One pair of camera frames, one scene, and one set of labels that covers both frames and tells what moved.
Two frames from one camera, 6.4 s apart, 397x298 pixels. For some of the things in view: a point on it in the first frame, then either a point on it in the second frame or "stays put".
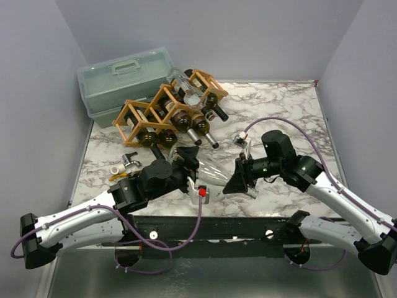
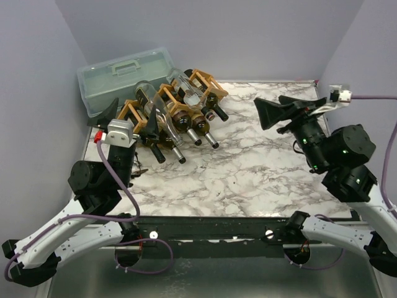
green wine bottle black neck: [182, 120] stays put
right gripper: [239, 173] to [296, 115]
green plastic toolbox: [105, 85] stays put
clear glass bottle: [210, 170] to [150, 97]
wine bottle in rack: [167, 103] stays put
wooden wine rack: [138, 121] stays put
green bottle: [211, 99] stays put
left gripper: [191, 165] to [102, 121]
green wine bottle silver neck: [201, 126] stays put
